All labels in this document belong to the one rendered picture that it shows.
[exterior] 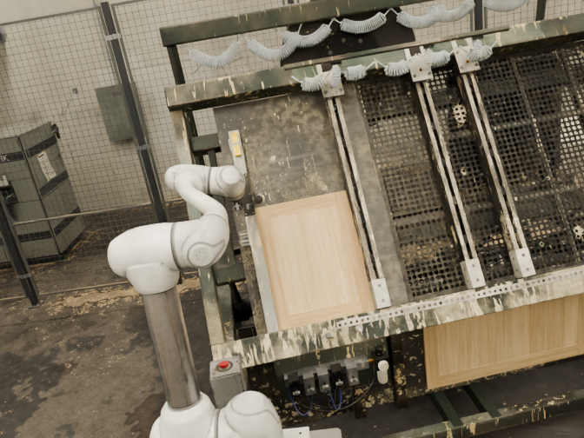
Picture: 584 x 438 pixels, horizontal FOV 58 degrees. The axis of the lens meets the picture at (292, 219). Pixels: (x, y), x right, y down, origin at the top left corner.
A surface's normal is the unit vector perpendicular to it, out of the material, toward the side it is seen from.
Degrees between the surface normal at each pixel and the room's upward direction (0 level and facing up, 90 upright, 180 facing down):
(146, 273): 89
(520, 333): 90
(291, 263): 57
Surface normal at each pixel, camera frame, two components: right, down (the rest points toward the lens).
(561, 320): 0.14, 0.34
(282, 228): 0.04, -0.22
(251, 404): -0.04, -0.94
